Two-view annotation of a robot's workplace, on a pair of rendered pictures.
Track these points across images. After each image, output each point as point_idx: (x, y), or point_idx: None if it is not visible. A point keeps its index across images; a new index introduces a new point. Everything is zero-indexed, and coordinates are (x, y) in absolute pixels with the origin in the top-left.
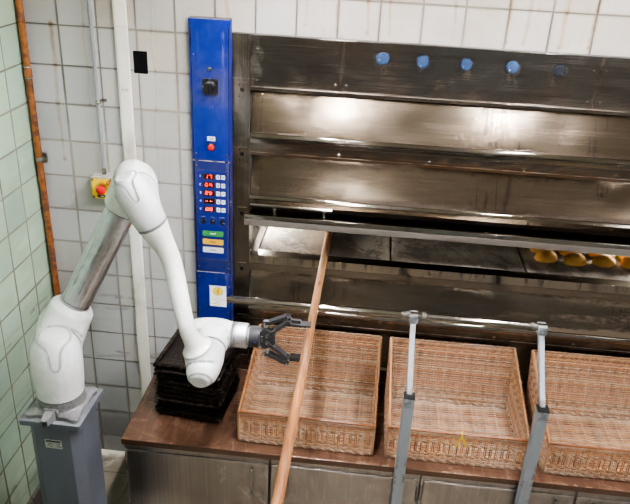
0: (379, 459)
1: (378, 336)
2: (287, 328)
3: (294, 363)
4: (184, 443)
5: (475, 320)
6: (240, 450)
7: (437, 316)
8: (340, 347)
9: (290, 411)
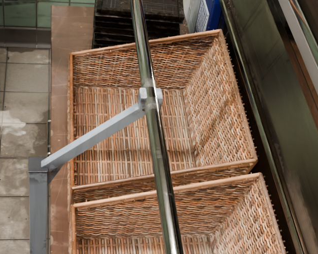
0: (63, 232)
1: (254, 156)
2: (225, 56)
3: (205, 103)
4: (54, 47)
5: (158, 183)
6: (52, 91)
7: (151, 124)
8: (230, 128)
9: None
